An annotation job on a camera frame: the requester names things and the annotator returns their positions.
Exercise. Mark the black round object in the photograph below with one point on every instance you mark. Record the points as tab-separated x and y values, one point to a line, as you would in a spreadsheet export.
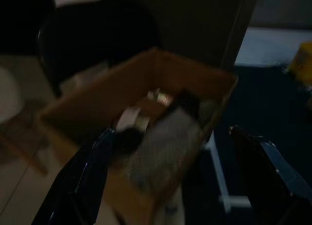
129	143

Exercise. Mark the yellow container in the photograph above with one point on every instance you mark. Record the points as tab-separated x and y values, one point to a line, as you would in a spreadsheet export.
302	61

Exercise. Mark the brown cardboard box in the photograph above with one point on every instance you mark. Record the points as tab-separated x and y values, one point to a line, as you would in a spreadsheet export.
97	96

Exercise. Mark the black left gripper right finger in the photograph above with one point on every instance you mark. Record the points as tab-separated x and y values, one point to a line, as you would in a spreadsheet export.
265	181

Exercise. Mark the white tape roll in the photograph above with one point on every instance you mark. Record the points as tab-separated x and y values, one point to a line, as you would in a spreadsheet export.
131	118

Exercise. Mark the black chair with wooden legs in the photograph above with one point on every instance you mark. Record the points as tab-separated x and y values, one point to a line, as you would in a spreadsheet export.
97	35

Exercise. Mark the clear bubble wrap sheet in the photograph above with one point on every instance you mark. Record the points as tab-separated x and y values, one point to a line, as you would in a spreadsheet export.
165	147

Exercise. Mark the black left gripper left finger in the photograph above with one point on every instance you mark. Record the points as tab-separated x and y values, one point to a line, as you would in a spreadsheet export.
80	186

